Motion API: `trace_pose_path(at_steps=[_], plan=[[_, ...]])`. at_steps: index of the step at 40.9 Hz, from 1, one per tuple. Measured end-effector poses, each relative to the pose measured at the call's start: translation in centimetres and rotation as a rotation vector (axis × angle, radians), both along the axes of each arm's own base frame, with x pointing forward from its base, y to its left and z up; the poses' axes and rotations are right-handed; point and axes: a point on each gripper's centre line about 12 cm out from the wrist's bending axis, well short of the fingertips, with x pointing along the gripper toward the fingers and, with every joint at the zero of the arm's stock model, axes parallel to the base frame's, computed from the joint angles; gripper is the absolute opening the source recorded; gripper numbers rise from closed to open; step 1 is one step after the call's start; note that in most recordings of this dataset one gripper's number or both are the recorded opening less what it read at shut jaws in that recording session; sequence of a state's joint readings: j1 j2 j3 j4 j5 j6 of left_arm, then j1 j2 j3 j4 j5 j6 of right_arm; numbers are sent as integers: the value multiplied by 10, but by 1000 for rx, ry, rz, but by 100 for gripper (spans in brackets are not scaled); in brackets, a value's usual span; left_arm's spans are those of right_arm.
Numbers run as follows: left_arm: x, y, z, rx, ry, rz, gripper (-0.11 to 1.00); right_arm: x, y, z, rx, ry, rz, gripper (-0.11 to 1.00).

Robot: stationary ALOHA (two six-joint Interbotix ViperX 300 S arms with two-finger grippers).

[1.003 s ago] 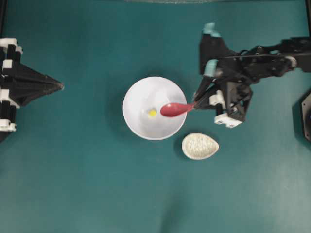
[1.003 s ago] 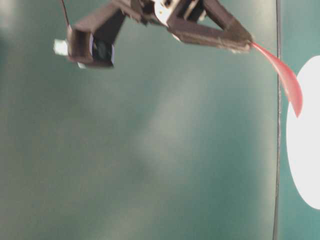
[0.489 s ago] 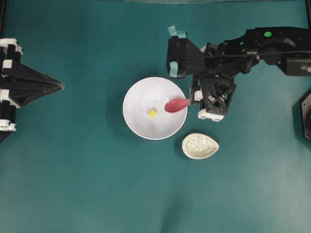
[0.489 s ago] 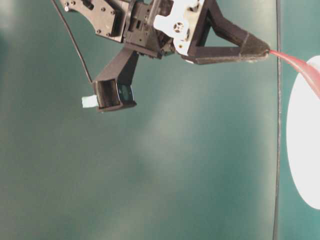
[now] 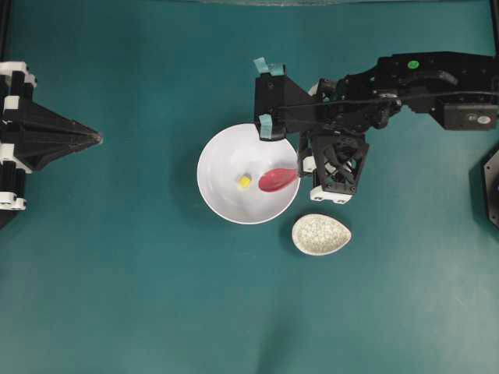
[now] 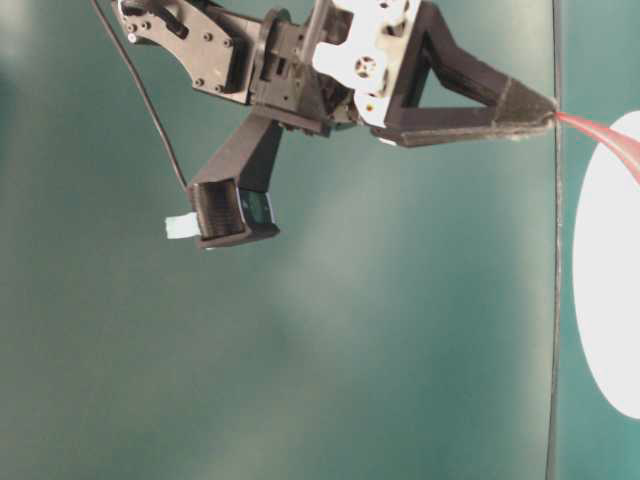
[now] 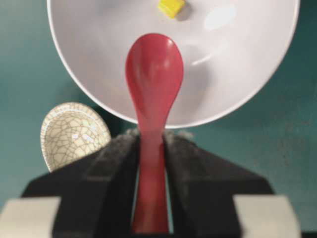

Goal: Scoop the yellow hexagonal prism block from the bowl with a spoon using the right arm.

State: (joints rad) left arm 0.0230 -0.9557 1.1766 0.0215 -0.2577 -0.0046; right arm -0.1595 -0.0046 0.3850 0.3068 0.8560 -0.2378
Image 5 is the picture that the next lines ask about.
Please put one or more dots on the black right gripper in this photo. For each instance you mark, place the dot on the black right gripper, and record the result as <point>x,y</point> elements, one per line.
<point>335,159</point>

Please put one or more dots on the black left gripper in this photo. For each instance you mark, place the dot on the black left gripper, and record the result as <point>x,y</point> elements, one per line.
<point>19,159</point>

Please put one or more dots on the red plastic spoon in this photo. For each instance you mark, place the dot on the red plastic spoon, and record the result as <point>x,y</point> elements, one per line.
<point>277,179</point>

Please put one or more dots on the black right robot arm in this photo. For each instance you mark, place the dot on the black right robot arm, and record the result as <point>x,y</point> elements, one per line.
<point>458,90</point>

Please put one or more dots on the yellow hexagonal prism block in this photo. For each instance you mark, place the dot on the yellow hexagonal prism block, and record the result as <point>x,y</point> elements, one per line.
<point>244,182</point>

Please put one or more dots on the white ceramic bowl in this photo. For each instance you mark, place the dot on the white ceramic bowl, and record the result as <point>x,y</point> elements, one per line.
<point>236,151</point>

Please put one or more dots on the speckled egg-shaped dish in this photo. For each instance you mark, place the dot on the speckled egg-shaped dish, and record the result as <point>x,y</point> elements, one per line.
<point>317,234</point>

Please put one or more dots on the black aluminium frame rail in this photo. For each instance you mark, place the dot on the black aluminium frame rail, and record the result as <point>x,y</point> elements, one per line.
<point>5,12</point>

